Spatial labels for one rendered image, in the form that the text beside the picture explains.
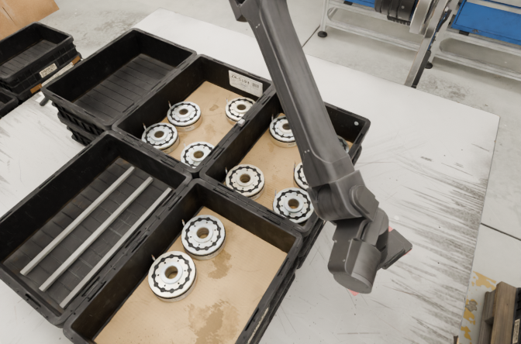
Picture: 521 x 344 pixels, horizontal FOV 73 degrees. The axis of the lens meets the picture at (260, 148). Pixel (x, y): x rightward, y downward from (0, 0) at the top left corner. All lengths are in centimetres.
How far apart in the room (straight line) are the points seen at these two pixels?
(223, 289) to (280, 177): 33
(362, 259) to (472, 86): 243
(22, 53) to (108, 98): 112
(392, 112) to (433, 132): 16
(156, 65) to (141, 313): 86
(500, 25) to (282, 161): 202
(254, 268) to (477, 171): 81
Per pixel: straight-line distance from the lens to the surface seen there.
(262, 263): 86
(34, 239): 105
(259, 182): 93
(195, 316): 84
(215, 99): 119
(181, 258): 85
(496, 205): 225
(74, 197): 107
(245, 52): 161
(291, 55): 56
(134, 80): 134
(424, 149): 132
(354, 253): 55
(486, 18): 274
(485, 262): 204
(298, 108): 54
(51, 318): 82
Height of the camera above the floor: 163
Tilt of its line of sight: 51 degrees down
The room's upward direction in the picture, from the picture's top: 1 degrees counter-clockwise
